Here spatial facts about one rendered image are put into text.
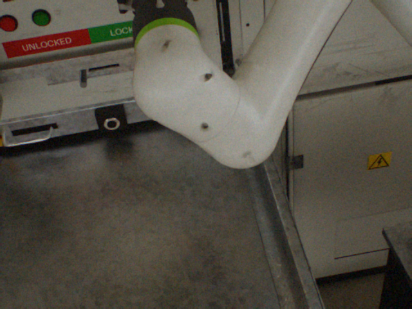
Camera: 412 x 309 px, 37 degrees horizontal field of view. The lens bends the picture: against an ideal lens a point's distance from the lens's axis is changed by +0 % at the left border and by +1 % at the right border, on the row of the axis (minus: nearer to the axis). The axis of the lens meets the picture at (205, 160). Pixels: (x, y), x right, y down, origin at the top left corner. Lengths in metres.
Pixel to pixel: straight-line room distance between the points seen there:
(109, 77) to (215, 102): 0.51
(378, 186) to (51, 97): 0.90
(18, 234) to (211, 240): 0.36
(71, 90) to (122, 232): 0.32
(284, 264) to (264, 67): 0.37
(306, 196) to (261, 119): 0.86
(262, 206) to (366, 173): 0.58
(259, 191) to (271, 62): 0.37
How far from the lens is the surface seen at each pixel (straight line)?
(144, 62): 0.77
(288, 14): 0.87
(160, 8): 0.87
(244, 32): 1.31
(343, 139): 1.55
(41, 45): 1.22
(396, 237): 1.24
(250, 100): 0.83
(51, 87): 1.28
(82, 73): 1.22
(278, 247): 1.08
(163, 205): 1.17
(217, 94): 0.78
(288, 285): 1.03
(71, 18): 1.19
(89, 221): 1.18
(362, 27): 1.36
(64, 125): 1.32
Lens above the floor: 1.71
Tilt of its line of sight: 45 degrees down
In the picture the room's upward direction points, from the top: 8 degrees counter-clockwise
